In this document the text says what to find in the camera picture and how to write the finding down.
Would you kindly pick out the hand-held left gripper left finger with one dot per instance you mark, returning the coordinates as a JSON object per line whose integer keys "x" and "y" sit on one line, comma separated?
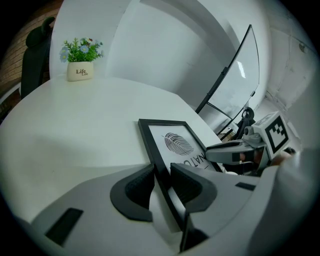
{"x": 95, "y": 207}

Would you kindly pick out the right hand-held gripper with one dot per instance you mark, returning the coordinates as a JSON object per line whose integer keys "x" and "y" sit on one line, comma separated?
{"x": 275, "y": 132}

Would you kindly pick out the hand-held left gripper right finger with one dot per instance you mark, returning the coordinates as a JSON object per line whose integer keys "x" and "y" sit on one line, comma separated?
{"x": 225, "y": 197}

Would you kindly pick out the black framed nature print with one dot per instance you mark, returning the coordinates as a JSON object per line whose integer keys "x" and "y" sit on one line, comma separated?
{"x": 175, "y": 142}

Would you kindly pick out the person's right forearm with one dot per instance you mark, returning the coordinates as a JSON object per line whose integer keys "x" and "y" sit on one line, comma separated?
{"x": 281, "y": 160}

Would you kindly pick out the white round table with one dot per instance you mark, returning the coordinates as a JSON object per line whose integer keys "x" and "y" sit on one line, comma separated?
{"x": 75, "y": 125}

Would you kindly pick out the black-framed whiteboard on stand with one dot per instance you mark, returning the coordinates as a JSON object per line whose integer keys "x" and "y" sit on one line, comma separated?
{"x": 240, "y": 80}

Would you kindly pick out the potted plant in white pot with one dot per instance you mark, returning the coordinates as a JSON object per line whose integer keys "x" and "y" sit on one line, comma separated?
{"x": 80, "y": 60}

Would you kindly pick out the black padded office chair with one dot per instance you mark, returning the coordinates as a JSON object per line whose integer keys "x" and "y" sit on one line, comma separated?
{"x": 35, "y": 62}

